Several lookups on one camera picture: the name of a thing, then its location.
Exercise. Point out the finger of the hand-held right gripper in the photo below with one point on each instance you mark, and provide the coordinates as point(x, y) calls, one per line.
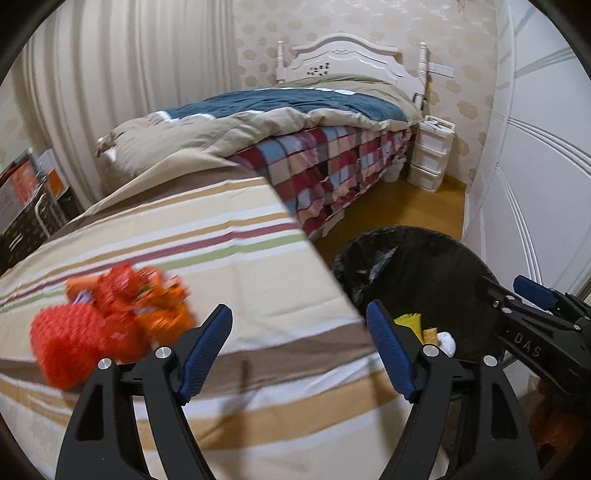
point(535, 290)
point(503, 302)

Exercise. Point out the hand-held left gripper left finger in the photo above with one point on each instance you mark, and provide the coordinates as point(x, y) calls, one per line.
point(203, 355)

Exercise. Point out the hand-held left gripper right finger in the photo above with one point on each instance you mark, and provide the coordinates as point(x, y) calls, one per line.
point(392, 350)

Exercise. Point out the yellow foam fruit net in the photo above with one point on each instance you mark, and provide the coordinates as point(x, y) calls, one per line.
point(408, 323)

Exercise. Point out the white paper ball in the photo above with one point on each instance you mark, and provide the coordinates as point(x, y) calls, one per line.
point(447, 341)

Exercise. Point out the black bin with bag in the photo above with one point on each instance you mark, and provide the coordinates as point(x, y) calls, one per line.
point(415, 267)

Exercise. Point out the red plastic bag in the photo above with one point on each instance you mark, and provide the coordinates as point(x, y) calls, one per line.
point(115, 290)

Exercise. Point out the orange foam fruit net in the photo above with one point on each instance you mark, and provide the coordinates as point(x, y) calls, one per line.
point(64, 341)

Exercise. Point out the orange stick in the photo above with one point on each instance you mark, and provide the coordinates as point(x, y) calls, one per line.
point(78, 285)

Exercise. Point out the orange fuzzy cloth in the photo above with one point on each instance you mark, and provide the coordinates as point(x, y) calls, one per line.
point(558, 424)

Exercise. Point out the white wardrobe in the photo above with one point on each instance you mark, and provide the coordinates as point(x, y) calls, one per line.
point(545, 161)

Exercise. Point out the white plastic drawer unit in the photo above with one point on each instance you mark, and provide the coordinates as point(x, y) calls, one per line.
point(429, 157)

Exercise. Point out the small white basket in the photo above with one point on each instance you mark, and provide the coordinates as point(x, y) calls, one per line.
point(395, 171)

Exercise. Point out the plaid bed sheet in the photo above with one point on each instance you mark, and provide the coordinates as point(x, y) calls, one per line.
point(332, 166)

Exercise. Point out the orange and white box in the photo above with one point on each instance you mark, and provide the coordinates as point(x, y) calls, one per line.
point(55, 177)

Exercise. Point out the white cardboard box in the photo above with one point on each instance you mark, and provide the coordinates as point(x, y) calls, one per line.
point(18, 184)

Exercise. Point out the beige and teal duvet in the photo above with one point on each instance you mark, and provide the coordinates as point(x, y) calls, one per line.
point(277, 104)

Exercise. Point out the white striped curtain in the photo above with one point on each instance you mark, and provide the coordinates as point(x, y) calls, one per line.
point(115, 69)

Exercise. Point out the white wall sockets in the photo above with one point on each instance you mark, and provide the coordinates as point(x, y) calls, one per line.
point(441, 70)

